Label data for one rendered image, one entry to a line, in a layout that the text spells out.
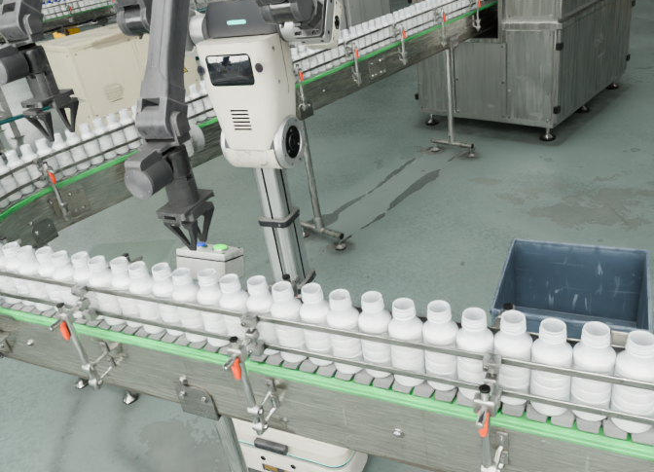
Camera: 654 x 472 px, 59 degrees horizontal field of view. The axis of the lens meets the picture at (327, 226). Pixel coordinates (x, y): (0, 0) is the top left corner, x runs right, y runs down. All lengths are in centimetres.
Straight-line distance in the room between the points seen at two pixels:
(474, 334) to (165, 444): 179
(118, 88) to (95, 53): 31
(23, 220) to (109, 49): 284
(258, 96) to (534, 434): 108
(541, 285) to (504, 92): 322
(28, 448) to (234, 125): 173
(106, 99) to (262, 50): 355
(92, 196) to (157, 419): 98
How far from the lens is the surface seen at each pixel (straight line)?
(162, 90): 104
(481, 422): 91
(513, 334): 96
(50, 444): 282
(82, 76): 497
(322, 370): 113
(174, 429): 260
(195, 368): 130
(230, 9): 169
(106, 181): 256
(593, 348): 95
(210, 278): 117
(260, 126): 165
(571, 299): 166
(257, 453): 219
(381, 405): 110
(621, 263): 159
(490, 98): 481
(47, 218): 247
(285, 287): 110
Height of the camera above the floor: 176
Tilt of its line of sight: 28 degrees down
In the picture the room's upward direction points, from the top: 10 degrees counter-clockwise
